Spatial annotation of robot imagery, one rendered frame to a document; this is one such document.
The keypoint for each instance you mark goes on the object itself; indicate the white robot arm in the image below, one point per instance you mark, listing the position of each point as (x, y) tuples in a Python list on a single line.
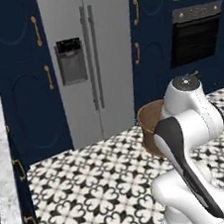
[(192, 123)]

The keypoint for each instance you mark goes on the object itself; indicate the brown woven basket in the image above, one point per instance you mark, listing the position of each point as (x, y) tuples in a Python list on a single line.
[(149, 119)]

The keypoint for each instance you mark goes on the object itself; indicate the navy counter base cabinet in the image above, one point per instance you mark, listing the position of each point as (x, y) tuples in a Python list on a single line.
[(24, 195)]

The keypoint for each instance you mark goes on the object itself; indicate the grey double-door fridge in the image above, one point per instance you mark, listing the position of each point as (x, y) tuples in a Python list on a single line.
[(111, 67)]

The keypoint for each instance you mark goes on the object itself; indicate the black built-in oven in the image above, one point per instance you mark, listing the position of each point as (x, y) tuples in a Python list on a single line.
[(196, 38)]

